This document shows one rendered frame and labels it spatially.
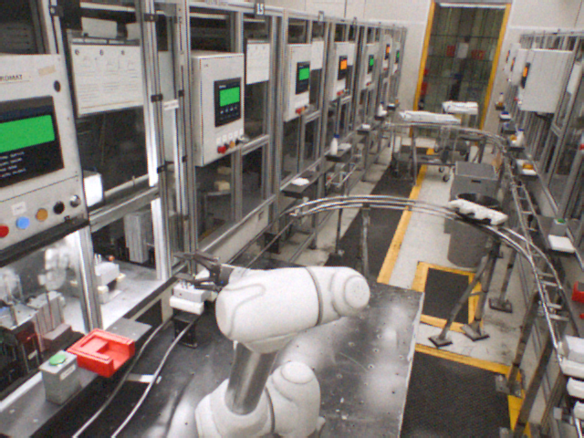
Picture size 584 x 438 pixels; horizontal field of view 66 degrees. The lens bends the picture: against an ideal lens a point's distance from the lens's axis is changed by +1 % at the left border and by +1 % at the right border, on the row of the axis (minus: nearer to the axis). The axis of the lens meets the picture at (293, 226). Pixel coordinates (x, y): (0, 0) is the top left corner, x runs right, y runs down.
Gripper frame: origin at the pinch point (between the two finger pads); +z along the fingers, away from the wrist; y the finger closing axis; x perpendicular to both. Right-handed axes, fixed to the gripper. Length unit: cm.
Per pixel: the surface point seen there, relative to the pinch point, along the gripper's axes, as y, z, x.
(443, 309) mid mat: -111, -102, -195
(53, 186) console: 36, 21, 30
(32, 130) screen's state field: 53, 18, 36
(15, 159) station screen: 47, 18, 42
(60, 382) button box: -14, 8, 50
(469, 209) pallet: -25, -103, -188
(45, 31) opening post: 76, 22, 23
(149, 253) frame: -14.4, 34.1, -25.2
